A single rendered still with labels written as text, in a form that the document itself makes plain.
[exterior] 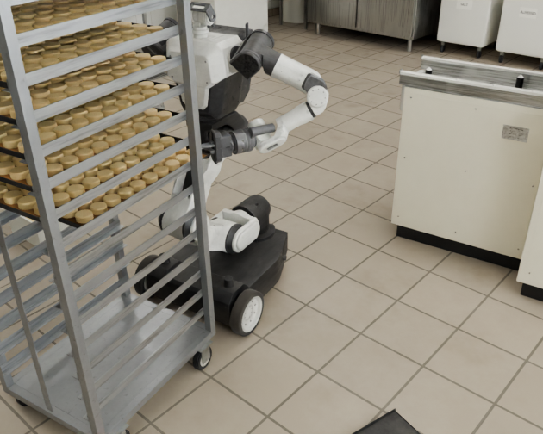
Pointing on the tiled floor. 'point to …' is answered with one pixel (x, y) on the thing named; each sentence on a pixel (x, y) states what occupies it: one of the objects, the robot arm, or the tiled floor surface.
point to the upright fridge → (378, 16)
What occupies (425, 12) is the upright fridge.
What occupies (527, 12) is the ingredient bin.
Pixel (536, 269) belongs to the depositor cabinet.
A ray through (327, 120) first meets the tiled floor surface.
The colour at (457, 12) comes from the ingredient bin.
